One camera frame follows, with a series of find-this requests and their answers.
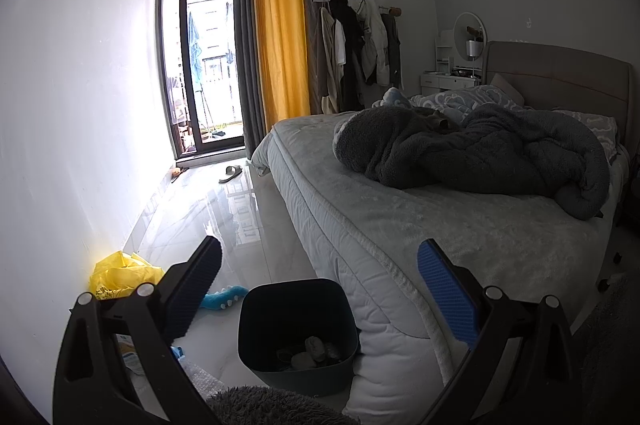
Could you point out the beige coat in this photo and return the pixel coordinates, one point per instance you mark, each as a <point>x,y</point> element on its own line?
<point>330,55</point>

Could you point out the yellow plastic bag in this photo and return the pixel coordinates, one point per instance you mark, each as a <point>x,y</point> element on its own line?
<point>122,275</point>

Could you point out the white jacket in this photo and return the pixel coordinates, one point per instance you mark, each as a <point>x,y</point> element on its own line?
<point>375,40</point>

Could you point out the clothes rack rail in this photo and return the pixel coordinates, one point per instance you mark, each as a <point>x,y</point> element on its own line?
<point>392,10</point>

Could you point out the yellow curtain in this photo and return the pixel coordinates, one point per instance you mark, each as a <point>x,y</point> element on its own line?
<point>280,15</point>

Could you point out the white table lamp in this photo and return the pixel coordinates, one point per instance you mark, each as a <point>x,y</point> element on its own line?
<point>472,49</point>

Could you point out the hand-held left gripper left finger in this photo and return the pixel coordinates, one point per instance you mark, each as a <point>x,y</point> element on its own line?
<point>195,285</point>

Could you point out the grey slipper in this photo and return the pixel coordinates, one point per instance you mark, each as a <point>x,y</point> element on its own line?
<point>231,175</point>

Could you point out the sliding glass balcony door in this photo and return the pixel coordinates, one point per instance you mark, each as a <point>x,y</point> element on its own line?
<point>210,55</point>

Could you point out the white vanity table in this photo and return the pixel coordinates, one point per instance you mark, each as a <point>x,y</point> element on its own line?
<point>445,81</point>

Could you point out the beige pillow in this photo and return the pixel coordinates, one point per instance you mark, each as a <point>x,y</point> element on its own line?
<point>505,87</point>

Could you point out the clear bubble wrap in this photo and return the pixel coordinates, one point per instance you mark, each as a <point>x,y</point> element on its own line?
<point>200,380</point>

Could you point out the blue patterned cloth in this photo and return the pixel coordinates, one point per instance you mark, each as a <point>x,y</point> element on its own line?
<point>397,97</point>

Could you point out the round white mirror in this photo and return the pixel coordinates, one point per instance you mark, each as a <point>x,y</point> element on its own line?
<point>465,25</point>

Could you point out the dark grey hanging clothes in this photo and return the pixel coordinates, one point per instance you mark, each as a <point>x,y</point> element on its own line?
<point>394,50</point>

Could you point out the blue plush toy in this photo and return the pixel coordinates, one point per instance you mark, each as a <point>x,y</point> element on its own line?
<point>222,297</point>

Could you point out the blue paper packet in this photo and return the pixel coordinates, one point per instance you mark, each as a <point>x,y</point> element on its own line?
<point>131,357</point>

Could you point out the dark teal trash bin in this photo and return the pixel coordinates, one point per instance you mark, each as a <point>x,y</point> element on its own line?
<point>280,305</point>

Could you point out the small orange object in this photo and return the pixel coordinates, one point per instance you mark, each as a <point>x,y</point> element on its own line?
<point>176,175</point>

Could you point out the grey fuzzy garment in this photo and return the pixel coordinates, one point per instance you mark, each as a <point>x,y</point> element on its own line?
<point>275,407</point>

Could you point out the beige padded headboard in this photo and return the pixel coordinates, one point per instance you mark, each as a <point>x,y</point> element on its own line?
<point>560,75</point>

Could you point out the patterned pillows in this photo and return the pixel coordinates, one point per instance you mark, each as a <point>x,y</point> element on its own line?
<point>465,97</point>

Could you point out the black jacket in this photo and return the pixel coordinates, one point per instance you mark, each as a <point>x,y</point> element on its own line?
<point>352,50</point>

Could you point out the white desktop shelf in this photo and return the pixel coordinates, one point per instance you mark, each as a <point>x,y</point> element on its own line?
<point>444,52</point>

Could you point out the white sock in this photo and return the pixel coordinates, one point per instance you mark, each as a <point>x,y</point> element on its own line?
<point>302,361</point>
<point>316,345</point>

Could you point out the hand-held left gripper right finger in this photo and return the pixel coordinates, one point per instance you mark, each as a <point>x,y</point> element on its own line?
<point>447,300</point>

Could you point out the dark grey fleece blanket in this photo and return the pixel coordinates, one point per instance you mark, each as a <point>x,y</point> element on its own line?
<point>475,155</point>

